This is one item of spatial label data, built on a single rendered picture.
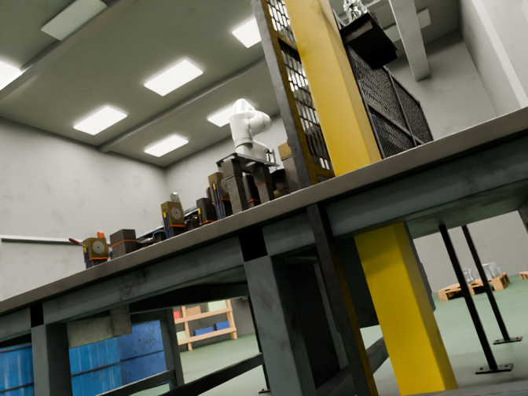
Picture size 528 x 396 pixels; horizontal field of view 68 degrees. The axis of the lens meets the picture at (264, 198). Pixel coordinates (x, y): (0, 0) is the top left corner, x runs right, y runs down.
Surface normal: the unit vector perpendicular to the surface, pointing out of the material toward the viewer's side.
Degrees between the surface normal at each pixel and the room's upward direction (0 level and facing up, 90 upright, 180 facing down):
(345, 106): 90
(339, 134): 90
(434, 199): 90
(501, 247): 90
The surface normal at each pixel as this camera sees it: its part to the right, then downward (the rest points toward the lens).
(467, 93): -0.47, -0.14
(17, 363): 0.61, -0.36
